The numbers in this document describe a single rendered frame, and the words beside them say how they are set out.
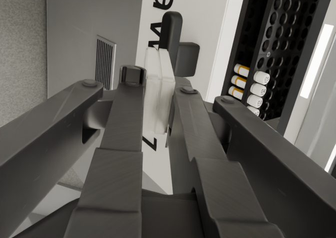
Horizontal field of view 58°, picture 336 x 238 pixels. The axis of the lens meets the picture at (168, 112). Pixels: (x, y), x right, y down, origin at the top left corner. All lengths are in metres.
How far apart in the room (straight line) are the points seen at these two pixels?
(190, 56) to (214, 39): 0.02
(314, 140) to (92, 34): 0.57
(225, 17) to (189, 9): 0.04
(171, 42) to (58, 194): 1.27
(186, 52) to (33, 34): 0.94
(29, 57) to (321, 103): 0.98
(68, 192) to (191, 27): 1.27
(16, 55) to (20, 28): 0.09
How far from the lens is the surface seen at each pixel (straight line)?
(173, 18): 0.23
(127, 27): 0.64
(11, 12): 1.13
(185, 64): 0.25
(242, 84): 0.36
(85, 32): 0.81
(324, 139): 0.37
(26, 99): 1.22
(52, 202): 1.46
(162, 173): 0.32
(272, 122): 0.48
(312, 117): 0.37
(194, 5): 0.26
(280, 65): 0.38
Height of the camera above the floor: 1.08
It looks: 43 degrees down
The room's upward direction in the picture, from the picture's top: 123 degrees clockwise
